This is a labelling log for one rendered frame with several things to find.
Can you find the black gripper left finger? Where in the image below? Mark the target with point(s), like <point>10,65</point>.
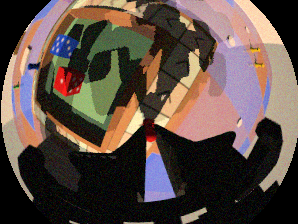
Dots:
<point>127,162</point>

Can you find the red die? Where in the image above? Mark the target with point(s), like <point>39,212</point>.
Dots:
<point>69,81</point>

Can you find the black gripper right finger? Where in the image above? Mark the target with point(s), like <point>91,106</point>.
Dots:
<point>179,154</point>

